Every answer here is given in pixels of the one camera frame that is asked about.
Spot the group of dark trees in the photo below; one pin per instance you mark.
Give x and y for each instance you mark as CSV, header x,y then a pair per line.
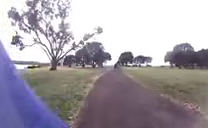
x,y
133,59
90,55
192,56

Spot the dark reddish paved path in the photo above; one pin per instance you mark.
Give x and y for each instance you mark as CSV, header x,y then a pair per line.
x,y
120,103

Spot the tall bare-branched tree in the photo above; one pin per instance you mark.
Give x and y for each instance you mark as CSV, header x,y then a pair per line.
x,y
48,36

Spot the pale water surface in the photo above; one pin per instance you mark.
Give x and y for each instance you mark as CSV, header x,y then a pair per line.
x,y
21,66

